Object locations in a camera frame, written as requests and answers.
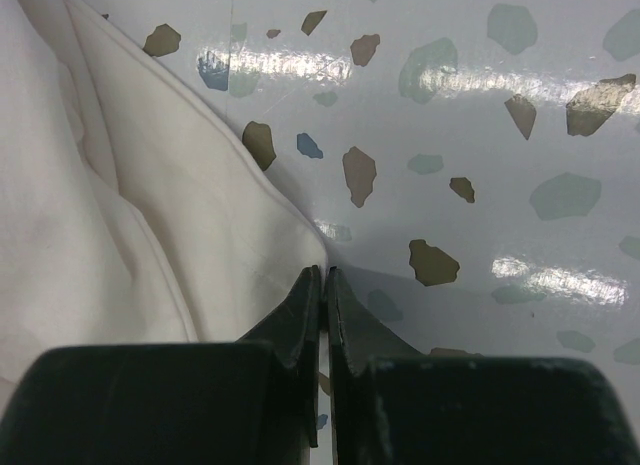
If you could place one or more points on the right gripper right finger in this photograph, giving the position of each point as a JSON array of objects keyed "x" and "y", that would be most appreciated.
[{"x": 392, "y": 404}]

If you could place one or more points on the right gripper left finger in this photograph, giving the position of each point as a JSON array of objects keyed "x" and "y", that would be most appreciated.
[{"x": 251, "y": 401}]

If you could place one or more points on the white t shirt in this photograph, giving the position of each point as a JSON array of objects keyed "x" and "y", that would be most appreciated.
[{"x": 130, "y": 213}]

